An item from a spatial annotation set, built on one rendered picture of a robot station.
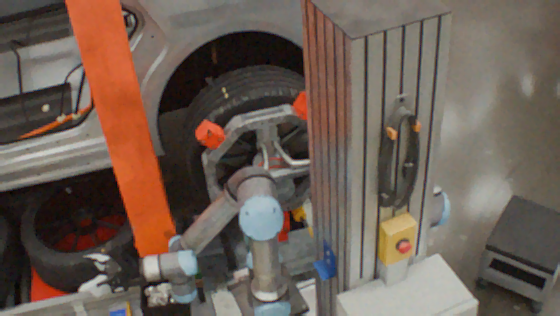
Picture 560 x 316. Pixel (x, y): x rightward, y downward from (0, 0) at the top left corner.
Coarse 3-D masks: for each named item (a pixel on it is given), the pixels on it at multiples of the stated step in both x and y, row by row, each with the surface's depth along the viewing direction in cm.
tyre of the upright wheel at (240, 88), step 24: (240, 72) 279; (264, 72) 278; (288, 72) 284; (216, 96) 274; (240, 96) 267; (264, 96) 266; (288, 96) 269; (192, 120) 281; (216, 120) 268; (192, 144) 275; (192, 168) 281
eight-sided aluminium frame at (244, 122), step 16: (256, 112) 266; (272, 112) 266; (288, 112) 264; (240, 128) 262; (304, 128) 270; (224, 144) 265; (208, 160) 268; (208, 176) 274; (304, 192) 293; (288, 208) 297
